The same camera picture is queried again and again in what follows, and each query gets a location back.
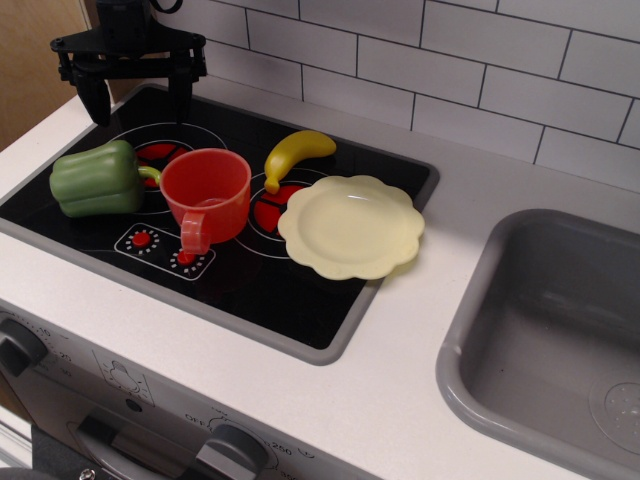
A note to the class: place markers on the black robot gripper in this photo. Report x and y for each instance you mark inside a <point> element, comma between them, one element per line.
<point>129,43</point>

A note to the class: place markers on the red plastic cup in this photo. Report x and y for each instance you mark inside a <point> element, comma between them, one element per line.
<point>208,193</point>

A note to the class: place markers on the pale yellow scalloped plate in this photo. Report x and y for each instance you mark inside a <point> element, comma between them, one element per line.
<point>351,227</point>

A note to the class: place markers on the green toy bell pepper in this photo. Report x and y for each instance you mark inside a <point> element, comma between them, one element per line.
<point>104,180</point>

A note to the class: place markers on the wooden side panel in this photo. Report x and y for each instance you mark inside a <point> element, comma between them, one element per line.
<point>30,85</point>

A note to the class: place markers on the yellow toy banana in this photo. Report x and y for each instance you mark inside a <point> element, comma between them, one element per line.
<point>293,149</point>

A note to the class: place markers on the black toy stove top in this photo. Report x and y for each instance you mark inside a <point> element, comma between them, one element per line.
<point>249,284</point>

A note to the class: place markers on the grey left oven knob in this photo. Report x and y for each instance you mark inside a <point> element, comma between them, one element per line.
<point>20,347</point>

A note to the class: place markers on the grey oven knob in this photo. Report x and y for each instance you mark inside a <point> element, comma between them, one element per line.
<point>20,347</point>
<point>232,454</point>

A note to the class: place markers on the grey right oven knob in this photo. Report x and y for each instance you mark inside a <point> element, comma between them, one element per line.
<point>232,454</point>

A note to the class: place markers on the grey toy sink basin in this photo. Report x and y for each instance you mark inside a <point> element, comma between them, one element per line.
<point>543,351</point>

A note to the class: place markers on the grey oven door handle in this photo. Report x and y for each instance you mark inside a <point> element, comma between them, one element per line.
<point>132,452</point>

